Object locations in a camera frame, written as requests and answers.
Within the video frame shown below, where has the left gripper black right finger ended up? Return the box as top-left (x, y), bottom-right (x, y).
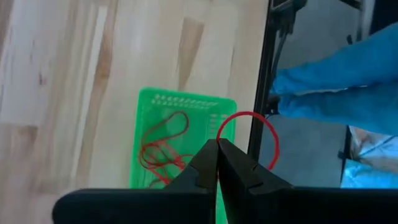
top-left (219, 139), bottom-right (398, 224)

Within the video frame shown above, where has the green plastic basket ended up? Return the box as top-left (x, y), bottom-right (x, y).
top-left (129, 86), bottom-right (239, 224)

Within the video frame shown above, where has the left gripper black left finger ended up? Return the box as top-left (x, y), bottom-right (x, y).
top-left (52, 139), bottom-right (218, 224)

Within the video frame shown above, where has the person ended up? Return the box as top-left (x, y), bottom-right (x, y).
top-left (269, 21), bottom-right (398, 138)

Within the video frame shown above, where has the red rubber band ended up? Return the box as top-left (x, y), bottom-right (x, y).
top-left (216, 111), bottom-right (280, 171)
top-left (138, 141), bottom-right (195, 187)
top-left (141, 110), bottom-right (191, 156)

